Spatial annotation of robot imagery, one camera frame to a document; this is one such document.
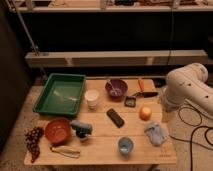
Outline orange carrot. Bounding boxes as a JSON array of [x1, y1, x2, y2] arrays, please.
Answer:
[[138, 78, 145, 92]]

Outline small dark square dish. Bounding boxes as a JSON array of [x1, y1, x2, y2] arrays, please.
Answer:
[[124, 96, 136, 107]]

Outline spoon in purple bowl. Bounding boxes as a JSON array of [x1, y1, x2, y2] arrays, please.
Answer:
[[107, 79, 118, 96]]

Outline purple bowl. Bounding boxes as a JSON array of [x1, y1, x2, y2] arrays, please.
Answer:
[[105, 79, 128, 98]]

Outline orange fruit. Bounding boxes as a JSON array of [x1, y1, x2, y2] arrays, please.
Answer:
[[139, 107, 152, 121]]

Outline black floor cables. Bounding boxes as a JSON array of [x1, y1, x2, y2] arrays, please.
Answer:
[[169, 98, 213, 171]]

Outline wooden shelf rack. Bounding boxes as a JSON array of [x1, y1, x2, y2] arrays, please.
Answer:
[[5, 0, 213, 68]]

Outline white paper cup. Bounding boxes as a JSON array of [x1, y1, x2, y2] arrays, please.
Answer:
[[84, 89, 99, 108]]

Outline orange bowl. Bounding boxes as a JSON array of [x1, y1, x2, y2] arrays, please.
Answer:
[[44, 118, 71, 144]]

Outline bunch of dark grapes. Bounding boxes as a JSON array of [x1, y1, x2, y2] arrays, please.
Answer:
[[25, 127, 44, 163]]

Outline blue scrub brush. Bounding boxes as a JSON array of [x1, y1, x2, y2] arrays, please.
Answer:
[[71, 120, 93, 139]]

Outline small blue cup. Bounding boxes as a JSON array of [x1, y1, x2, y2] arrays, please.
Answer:
[[118, 137, 134, 155]]

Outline green plastic tray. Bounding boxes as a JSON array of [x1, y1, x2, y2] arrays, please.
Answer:
[[33, 73, 86, 118]]

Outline blue crumpled cloth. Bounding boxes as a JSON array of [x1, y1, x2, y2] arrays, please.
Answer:
[[144, 122, 168, 147]]

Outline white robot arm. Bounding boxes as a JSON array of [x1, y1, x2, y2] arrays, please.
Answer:
[[161, 63, 213, 116]]

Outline metal clip tool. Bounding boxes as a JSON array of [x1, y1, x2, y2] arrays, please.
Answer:
[[50, 146, 80, 158]]

